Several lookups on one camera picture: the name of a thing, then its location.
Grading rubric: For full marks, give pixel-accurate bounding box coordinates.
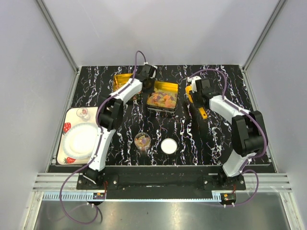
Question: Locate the yellow plastic scoop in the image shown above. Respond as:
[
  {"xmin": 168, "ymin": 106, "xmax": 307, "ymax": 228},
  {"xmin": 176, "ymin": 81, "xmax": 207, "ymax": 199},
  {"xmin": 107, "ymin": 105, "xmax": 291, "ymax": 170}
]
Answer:
[{"xmin": 185, "ymin": 85, "xmax": 208, "ymax": 119}]

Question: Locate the gold tin with gummies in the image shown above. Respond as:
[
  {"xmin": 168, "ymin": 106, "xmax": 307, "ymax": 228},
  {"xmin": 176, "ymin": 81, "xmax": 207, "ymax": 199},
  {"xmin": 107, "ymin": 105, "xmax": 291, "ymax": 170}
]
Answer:
[{"xmin": 146, "ymin": 81, "xmax": 179, "ymax": 113}]

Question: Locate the gold tin with lollipops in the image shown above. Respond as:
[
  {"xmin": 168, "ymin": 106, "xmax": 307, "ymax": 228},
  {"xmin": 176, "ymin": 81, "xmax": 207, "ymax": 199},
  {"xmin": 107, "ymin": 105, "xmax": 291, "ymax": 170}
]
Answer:
[{"xmin": 113, "ymin": 73, "xmax": 142, "ymax": 103}]

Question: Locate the clear plastic jar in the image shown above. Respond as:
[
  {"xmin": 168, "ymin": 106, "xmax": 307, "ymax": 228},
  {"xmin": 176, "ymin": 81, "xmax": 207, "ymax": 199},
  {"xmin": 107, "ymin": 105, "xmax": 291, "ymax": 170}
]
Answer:
[{"xmin": 134, "ymin": 132, "xmax": 151, "ymax": 155}]

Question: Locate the white jar lid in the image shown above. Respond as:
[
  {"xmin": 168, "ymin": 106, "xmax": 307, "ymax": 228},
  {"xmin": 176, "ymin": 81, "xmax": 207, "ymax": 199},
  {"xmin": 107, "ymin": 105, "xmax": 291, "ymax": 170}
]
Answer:
[{"xmin": 161, "ymin": 138, "xmax": 177, "ymax": 154}]

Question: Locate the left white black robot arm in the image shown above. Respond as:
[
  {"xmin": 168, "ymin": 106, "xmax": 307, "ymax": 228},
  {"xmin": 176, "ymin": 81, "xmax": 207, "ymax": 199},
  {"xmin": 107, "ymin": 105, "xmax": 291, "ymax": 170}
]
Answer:
[{"xmin": 83, "ymin": 63, "xmax": 157, "ymax": 190}]

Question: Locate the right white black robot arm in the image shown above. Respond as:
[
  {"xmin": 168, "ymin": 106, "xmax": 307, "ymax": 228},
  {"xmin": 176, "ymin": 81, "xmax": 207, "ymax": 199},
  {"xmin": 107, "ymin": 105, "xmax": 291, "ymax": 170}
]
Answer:
[{"xmin": 186, "ymin": 76, "xmax": 268, "ymax": 190}]

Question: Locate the black marble pattern mat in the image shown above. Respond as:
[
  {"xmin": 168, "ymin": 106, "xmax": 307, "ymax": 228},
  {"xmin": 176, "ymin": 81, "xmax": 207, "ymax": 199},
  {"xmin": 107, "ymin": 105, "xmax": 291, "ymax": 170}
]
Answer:
[{"xmin": 71, "ymin": 64, "xmax": 271, "ymax": 166}]

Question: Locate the small clear cup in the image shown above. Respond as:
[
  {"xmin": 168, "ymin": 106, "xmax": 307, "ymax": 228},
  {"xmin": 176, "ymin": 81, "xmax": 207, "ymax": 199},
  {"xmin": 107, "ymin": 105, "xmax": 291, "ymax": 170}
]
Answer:
[{"xmin": 76, "ymin": 107, "xmax": 91, "ymax": 122}]

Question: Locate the strawberry pattern tray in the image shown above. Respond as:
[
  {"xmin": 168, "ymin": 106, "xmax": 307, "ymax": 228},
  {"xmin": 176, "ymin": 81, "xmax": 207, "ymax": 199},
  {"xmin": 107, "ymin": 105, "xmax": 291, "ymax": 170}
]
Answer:
[{"xmin": 57, "ymin": 107, "xmax": 97, "ymax": 166}]

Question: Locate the white paper plate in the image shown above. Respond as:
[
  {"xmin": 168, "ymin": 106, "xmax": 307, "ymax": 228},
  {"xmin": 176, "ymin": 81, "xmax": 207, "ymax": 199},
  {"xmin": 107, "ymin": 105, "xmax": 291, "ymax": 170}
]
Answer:
[{"xmin": 62, "ymin": 123, "xmax": 97, "ymax": 160}]

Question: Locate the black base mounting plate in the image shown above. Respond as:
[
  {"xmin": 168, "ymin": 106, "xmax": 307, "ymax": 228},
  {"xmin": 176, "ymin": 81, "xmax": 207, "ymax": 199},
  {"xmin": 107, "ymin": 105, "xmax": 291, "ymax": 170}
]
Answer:
[{"xmin": 47, "ymin": 164, "xmax": 262, "ymax": 199}]

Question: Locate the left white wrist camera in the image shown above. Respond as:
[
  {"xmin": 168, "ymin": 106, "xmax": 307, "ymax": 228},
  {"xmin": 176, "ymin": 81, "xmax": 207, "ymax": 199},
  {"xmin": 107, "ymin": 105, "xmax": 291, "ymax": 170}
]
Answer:
[{"xmin": 142, "ymin": 62, "xmax": 157, "ymax": 79}]

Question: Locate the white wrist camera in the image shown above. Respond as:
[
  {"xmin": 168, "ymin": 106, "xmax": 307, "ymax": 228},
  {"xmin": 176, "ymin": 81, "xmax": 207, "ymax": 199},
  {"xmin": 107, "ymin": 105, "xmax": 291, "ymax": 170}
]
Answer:
[
  {"xmin": 187, "ymin": 76, "xmax": 201, "ymax": 92},
  {"xmin": 142, "ymin": 62, "xmax": 157, "ymax": 79}
]

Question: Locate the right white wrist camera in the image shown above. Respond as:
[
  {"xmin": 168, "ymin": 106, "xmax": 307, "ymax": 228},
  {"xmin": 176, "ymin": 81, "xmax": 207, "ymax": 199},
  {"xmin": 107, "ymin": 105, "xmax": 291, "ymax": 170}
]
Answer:
[{"xmin": 187, "ymin": 76, "xmax": 201, "ymax": 92}]

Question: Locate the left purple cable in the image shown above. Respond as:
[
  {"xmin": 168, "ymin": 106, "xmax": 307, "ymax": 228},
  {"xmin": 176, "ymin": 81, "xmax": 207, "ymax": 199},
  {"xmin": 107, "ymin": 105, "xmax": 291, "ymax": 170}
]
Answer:
[{"xmin": 59, "ymin": 50, "xmax": 147, "ymax": 225}]

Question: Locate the purple cable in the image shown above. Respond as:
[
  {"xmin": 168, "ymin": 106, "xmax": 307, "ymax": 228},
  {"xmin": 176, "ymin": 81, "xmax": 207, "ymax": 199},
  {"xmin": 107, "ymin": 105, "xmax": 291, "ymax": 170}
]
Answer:
[
  {"xmin": 187, "ymin": 69, "xmax": 268, "ymax": 207},
  {"xmin": 59, "ymin": 50, "xmax": 147, "ymax": 225}
]

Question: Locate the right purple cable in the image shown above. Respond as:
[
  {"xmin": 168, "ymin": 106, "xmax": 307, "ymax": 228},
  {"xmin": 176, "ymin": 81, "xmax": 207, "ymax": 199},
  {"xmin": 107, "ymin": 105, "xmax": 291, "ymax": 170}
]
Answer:
[{"xmin": 187, "ymin": 69, "xmax": 268, "ymax": 207}]

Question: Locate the left aluminium frame post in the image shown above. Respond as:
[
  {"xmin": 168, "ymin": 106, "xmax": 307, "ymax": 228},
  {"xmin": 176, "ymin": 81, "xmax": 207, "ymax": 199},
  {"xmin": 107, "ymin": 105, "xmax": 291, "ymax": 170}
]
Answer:
[{"xmin": 35, "ymin": 0, "xmax": 79, "ymax": 73}]

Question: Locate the aluminium frame post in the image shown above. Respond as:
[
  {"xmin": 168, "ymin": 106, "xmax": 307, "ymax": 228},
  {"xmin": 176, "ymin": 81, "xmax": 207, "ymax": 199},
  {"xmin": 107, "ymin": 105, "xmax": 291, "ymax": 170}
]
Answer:
[
  {"xmin": 35, "ymin": 0, "xmax": 79, "ymax": 73},
  {"xmin": 242, "ymin": 0, "xmax": 287, "ymax": 71}
]

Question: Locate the right aluminium frame post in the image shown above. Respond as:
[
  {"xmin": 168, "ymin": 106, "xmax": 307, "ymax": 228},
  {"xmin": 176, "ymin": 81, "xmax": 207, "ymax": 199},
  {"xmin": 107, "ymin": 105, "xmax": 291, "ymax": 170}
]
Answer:
[{"xmin": 242, "ymin": 0, "xmax": 287, "ymax": 71}]

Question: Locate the aluminium rail base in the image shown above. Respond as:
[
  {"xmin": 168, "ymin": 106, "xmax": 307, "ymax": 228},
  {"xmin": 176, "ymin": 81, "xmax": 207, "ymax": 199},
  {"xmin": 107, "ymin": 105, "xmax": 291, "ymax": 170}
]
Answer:
[{"xmin": 33, "ymin": 173, "xmax": 292, "ymax": 202}]

